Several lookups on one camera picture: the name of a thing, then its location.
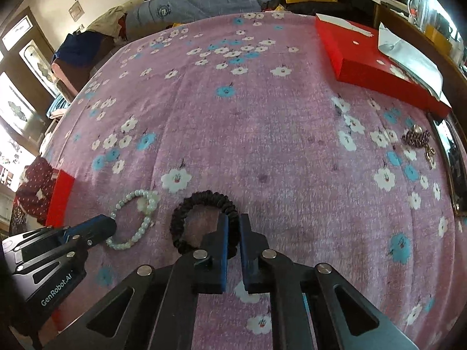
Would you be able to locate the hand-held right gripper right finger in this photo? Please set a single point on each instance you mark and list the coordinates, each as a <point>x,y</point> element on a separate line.
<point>245,255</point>

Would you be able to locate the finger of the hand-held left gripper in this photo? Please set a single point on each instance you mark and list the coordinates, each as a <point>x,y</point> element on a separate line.
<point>100,235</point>
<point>85,225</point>

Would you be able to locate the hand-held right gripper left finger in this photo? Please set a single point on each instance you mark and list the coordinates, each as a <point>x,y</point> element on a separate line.
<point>223,255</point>

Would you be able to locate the black hair scrunchie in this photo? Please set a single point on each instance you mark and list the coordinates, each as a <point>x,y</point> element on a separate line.
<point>199,204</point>

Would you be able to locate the dark red dotted scrunchie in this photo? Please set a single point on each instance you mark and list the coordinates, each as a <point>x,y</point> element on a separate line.
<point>36,186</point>

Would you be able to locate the pink floral bedsheet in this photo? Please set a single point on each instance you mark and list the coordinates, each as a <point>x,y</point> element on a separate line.
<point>277,131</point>

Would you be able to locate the wooden cabinet with glass doors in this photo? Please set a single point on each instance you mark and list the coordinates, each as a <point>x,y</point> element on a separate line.
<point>22,80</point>

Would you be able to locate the dark blue cloth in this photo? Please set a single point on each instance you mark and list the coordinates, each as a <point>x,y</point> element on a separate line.
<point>78,47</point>

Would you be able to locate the pile of light clothes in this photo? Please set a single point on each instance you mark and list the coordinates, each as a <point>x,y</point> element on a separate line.
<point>109,22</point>

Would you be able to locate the black smartphone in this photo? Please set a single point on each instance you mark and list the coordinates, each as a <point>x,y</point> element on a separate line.
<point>450,160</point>

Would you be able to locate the red box lid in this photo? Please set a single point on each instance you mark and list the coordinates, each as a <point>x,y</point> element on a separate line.
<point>368,62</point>

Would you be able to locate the folded blue quilt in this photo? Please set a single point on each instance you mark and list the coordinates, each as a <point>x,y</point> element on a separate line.
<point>204,0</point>

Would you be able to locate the white paper sheet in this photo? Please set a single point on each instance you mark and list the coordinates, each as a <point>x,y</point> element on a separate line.
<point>412,58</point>

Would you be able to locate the black bag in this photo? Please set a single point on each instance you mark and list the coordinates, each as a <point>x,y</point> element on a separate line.
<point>355,0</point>

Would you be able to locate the wooden desk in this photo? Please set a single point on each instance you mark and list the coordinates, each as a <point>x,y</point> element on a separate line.
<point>408,25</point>

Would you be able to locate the clear glass jug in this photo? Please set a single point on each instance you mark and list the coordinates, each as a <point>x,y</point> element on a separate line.
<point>416,9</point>

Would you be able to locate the small wall plaque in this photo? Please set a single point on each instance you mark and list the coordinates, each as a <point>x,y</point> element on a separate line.
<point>76,11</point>

